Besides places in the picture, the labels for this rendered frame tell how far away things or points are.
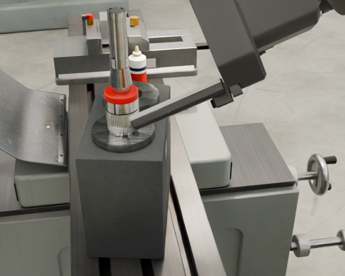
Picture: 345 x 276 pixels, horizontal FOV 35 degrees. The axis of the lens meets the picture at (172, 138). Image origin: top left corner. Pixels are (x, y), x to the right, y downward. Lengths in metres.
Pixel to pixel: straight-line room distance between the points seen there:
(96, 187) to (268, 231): 0.74
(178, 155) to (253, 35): 0.77
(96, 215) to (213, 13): 0.54
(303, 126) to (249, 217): 1.68
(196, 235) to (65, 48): 0.65
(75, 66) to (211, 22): 1.04
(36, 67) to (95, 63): 2.35
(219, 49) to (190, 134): 1.03
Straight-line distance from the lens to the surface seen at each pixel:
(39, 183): 1.24
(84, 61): 1.33
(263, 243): 1.45
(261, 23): 0.31
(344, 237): 1.53
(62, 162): 1.19
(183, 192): 0.97
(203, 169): 1.26
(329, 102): 3.28
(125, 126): 0.75
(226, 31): 0.31
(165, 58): 1.34
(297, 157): 2.76
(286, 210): 1.39
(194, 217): 0.92
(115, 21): 0.69
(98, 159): 0.74
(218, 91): 0.32
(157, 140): 0.77
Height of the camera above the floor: 1.56
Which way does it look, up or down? 33 degrees down
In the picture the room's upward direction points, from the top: straight up
